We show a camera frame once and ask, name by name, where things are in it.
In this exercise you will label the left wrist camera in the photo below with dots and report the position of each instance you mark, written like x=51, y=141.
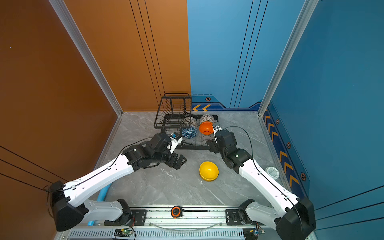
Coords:
x=176, y=140

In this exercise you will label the orange black tape measure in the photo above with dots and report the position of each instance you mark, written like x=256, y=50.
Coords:
x=176, y=212

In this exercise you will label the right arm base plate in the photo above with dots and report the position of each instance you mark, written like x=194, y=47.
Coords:
x=235, y=217

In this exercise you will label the yellow bowl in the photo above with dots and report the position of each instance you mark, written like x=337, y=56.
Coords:
x=208, y=171

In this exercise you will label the orange bowl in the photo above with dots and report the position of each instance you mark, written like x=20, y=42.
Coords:
x=206, y=128

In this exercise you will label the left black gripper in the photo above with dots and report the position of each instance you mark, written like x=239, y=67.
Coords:
x=173, y=163

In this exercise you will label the green circuit board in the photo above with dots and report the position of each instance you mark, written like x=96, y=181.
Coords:
x=252, y=233
x=125, y=234

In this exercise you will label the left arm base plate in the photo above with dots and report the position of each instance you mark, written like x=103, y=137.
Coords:
x=134, y=218

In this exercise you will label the brown floral patterned bowl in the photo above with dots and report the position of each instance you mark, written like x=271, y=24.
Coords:
x=190, y=122

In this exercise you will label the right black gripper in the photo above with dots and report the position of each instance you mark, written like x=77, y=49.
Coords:
x=212, y=145

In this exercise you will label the blue triangle patterned bowl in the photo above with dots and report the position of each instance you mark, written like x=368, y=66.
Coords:
x=189, y=133

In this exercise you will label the right green circuit board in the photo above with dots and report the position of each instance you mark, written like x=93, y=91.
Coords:
x=252, y=233

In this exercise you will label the blue cylinder tube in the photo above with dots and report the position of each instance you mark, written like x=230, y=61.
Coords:
x=103, y=192

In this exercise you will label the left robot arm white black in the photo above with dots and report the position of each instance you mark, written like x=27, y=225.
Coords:
x=70, y=203

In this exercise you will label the left green circuit board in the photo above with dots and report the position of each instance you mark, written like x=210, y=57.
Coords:
x=125, y=234

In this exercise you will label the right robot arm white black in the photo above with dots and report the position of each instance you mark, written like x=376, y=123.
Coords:
x=293, y=218

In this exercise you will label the black wire dish rack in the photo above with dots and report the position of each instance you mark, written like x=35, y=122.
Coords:
x=172, y=109

